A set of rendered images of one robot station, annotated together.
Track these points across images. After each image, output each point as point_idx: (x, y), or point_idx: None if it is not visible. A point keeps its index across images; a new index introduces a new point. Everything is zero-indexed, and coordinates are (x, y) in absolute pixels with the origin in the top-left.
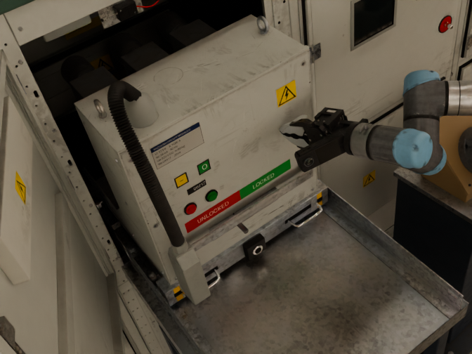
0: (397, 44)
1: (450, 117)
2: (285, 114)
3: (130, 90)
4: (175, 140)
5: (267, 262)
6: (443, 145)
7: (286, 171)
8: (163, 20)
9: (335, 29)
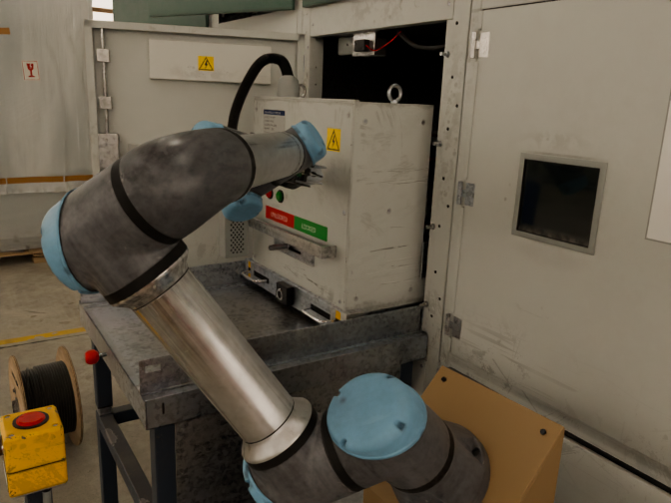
0: (594, 297)
1: (476, 394)
2: (331, 165)
3: (282, 65)
4: (273, 115)
5: (276, 314)
6: (425, 402)
7: (324, 241)
8: None
9: (495, 180)
